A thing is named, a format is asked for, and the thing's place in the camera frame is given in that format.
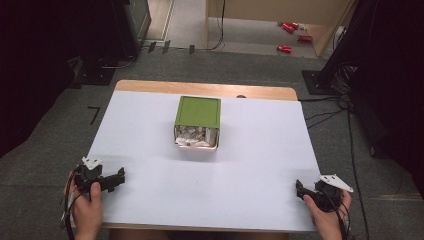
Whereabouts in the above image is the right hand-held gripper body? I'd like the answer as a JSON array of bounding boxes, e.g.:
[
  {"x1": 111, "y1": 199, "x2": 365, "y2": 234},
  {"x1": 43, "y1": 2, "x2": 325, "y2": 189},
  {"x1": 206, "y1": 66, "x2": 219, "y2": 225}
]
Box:
[{"x1": 311, "y1": 174, "x2": 355, "y2": 214}]

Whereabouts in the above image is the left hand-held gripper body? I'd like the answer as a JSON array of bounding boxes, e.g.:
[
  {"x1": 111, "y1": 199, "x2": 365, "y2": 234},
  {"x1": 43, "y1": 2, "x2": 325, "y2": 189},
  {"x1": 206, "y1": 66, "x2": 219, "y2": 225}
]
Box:
[{"x1": 73, "y1": 156, "x2": 108, "y2": 194}]

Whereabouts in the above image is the green box case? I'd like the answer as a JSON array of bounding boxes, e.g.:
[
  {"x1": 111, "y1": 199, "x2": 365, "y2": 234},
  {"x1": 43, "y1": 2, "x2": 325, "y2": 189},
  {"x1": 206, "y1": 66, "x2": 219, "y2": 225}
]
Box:
[{"x1": 173, "y1": 95, "x2": 222, "y2": 132}]

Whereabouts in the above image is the person's right hand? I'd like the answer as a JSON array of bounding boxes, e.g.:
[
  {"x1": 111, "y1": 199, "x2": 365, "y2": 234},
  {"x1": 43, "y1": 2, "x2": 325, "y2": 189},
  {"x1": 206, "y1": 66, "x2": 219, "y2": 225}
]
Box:
[{"x1": 302, "y1": 191, "x2": 353, "y2": 235}]

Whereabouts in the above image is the person's left hand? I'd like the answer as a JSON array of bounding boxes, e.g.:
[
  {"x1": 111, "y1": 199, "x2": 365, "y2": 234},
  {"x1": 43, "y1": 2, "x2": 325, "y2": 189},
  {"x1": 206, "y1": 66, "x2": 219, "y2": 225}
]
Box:
[{"x1": 63, "y1": 170, "x2": 105, "y2": 235}]

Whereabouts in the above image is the white paper sheet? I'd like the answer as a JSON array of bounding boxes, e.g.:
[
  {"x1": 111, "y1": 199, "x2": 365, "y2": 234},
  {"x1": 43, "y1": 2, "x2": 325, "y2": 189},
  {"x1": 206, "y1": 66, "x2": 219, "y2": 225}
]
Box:
[{"x1": 84, "y1": 90, "x2": 323, "y2": 233}]

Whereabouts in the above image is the black corner tape mark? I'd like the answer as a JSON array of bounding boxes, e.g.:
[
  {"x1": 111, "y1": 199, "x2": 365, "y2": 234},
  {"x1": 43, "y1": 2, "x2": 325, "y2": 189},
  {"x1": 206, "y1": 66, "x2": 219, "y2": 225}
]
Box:
[{"x1": 87, "y1": 105, "x2": 102, "y2": 126}]

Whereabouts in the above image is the pile of white packets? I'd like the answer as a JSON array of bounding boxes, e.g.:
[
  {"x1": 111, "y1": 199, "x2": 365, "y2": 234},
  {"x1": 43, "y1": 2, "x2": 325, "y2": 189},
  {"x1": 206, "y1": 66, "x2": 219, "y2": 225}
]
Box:
[{"x1": 175, "y1": 126, "x2": 217, "y2": 148}]

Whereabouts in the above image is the black curtain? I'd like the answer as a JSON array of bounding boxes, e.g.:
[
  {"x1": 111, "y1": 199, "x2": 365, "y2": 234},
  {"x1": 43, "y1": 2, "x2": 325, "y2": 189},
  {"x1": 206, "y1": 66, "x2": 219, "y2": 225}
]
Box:
[
  {"x1": 0, "y1": 0, "x2": 118, "y2": 159},
  {"x1": 318, "y1": 0, "x2": 424, "y2": 189}
]

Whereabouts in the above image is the wooden table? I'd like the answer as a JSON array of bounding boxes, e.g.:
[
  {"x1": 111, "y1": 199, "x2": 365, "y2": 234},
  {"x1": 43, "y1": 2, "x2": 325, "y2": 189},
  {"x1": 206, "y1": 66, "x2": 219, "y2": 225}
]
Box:
[{"x1": 99, "y1": 79, "x2": 318, "y2": 234}]

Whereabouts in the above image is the dark glass cabinet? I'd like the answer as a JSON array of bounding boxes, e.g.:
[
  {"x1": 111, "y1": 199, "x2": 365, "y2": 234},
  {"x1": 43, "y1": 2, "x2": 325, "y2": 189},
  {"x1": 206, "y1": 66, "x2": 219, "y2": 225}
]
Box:
[{"x1": 109, "y1": 0, "x2": 153, "y2": 60}]

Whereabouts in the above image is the light wooden cabinet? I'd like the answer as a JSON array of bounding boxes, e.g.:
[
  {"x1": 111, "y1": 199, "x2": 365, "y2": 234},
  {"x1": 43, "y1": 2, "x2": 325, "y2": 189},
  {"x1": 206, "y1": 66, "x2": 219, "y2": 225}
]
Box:
[{"x1": 204, "y1": 0, "x2": 355, "y2": 58}]

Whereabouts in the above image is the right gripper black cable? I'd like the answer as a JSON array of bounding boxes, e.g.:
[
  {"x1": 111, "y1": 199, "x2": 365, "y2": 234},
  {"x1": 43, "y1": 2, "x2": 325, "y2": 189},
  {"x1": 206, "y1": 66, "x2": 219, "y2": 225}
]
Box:
[{"x1": 324, "y1": 189, "x2": 352, "y2": 240}]

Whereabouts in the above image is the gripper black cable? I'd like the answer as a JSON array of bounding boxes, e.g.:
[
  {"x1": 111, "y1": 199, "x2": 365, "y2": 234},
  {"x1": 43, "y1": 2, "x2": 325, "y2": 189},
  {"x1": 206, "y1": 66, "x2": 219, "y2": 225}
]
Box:
[
  {"x1": 59, "y1": 165, "x2": 83, "y2": 240},
  {"x1": 324, "y1": 189, "x2": 352, "y2": 240}
]

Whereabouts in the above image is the long black floor cable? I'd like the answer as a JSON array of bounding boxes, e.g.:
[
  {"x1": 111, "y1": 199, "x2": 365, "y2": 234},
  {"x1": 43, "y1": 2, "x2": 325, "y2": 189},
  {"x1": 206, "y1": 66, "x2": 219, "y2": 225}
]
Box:
[{"x1": 345, "y1": 99, "x2": 370, "y2": 240}]

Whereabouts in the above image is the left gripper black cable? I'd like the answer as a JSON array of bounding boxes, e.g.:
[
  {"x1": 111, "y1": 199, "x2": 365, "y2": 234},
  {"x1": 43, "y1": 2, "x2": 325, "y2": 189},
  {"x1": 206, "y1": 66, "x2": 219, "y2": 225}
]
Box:
[{"x1": 59, "y1": 165, "x2": 83, "y2": 240}]

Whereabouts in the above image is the black stand base plate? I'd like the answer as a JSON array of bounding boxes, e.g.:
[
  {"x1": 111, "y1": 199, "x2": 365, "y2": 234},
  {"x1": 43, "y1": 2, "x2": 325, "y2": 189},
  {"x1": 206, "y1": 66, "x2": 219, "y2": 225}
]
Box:
[
  {"x1": 70, "y1": 56, "x2": 117, "y2": 88},
  {"x1": 301, "y1": 69, "x2": 338, "y2": 97}
]

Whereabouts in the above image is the black looped floor cable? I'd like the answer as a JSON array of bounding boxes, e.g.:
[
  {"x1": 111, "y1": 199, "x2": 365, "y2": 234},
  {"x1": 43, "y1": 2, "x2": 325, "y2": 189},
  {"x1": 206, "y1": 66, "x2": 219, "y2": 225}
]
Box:
[{"x1": 97, "y1": 54, "x2": 138, "y2": 70}]

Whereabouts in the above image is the bundle of coiled cables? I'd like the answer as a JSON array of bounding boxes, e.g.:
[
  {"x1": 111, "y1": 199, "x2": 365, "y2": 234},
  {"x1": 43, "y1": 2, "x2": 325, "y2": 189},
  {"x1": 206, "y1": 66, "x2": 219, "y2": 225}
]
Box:
[{"x1": 330, "y1": 62, "x2": 360, "y2": 95}]

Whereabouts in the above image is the black hanging cable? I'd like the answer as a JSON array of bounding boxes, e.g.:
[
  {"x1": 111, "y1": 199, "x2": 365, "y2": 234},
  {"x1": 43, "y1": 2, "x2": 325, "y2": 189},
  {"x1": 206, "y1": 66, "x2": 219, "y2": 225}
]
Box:
[{"x1": 194, "y1": 0, "x2": 227, "y2": 52}]

